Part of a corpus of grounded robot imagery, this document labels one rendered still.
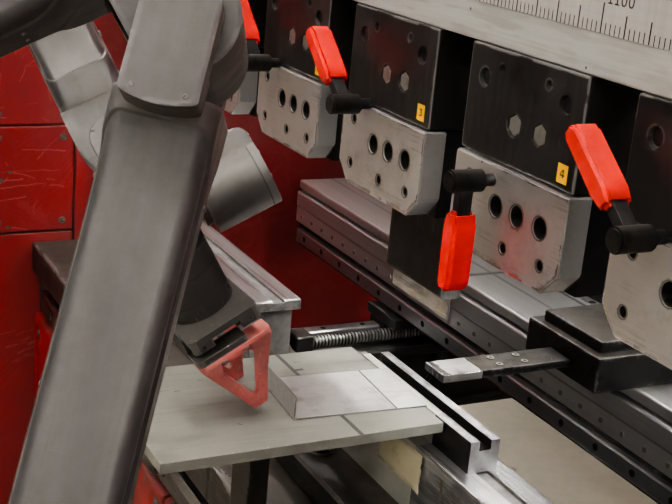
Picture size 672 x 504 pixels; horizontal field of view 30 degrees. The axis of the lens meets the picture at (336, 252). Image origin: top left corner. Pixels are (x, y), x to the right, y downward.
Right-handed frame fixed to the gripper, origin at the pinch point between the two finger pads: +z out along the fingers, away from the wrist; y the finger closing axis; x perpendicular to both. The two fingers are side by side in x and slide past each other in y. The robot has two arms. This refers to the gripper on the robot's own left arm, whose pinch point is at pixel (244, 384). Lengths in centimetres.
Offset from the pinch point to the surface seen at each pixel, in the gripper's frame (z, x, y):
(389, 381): 9.1, -12.3, 1.0
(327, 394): 5.7, -6.2, -0.1
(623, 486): 167, -92, 126
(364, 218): 23, -34, 55
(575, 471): 163, -86, 137
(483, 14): -22.7, -28.5, -10.1
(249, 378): 3.2, -1.5, 5.5
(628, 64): -21.9, -28.2, -27.7
